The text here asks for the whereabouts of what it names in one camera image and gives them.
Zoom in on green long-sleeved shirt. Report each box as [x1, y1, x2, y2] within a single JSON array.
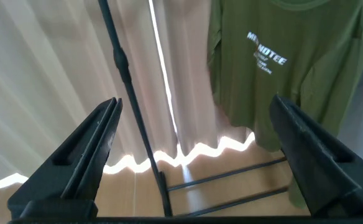
[[206, 0, 363, 209]]

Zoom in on black clothes rack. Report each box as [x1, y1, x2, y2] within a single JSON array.
[[97, 0, 290, 218]]

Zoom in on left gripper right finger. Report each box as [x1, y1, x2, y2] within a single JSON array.
[[268, 94, 363, 218]]

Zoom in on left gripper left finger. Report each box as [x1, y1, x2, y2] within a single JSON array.
[[7, 96, 124, 219]]

